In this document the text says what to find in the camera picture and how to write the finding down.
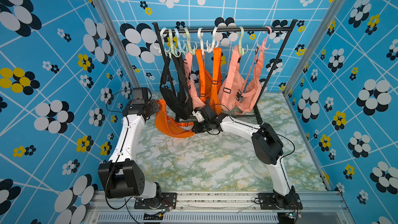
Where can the aluminium corner post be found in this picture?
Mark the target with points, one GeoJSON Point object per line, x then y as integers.
{"type": "Point", "coordinates": [107, 21]}
{"type": "Point", "coordinates": [314, 43]}

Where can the pink bag rightmost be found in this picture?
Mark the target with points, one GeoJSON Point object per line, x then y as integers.
{"type": "Point", "coordinates": [249, 92]}

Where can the pink hook rightmost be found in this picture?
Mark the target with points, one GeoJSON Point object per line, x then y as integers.
{"type": "Point", "coordinates": [264, 45]}

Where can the aluminium corner post left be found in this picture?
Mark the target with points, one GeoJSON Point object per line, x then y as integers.
{"type": "Point", "coordinates": [107, 21]}

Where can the pink bag right large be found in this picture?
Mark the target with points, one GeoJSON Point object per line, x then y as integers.
{"type": "Point", "coordinates": [230, 90]}

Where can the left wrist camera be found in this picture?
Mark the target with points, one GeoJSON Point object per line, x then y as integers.
{"type": "Point", "coordinates": [141, 96]}

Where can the orange bag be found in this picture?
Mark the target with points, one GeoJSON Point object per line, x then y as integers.
{"type": "Point", "coordinates": [168, 126]}
{"type": "Point", "coordinates": [210, 85]}

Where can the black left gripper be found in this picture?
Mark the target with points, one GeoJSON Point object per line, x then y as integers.
{"type": "Point", "coordinates": [155, 108]}

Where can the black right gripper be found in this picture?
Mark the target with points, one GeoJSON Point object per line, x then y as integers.
{"type": "Point", "coordinates": [197, 130]}

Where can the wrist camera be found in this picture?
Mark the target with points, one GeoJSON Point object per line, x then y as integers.
{"type": "Point", "coordinates": [141, 96]}
{"type": "Point", "coordinates": [204, 113]}

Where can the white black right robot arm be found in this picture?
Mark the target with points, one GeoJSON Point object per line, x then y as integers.
{"type": "Point", "coordinates": [267, 146]}

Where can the aluminium corner post right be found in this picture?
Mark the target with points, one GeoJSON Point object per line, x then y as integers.
{"type": "Point", "coordinates": [314, 43]}

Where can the white hook leftmost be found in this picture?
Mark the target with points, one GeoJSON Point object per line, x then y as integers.
{"type": "Point", "coordinates": [155, 47]}

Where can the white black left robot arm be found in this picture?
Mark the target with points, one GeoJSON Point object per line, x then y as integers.
{"type": "Point", "coordinates": [121, 176]}

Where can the black bag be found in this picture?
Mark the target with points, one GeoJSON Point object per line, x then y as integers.
{"type": "Point", "coordinates": [181, 103]}

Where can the green hook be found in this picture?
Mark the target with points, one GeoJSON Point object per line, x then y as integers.
{"type": "Point", "coordinates": [172, 51]}
{"type": "Point", "coordinates": [190, 49]}
{"type": "Point", "coordinates": [241, 39]}

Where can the black clothes rack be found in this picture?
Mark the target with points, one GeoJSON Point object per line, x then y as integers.
{"type": "Point", "coordinates": [172, 81]}

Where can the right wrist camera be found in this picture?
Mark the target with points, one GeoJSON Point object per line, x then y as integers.
{"type": "Point", "coordinates": [204, 113]}

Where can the light blue hook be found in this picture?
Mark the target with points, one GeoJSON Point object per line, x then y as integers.
{"type": "Point", "coordinates": [180, 47]}

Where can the pink bag left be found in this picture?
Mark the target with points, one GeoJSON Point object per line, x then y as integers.
{"type": "Point", "coordinates": [196, 101]}

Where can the white hook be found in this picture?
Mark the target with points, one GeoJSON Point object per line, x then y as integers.
{"type": "Point", "coordinates": [201, 40]}
{"type": "Point", "coordinates": [155, 47]}
{"type": "Point", "coordinates": [214, 44]}

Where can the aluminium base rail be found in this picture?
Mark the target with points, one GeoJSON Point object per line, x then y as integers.
{"type": "Point", "coordinates": [225, 207]}

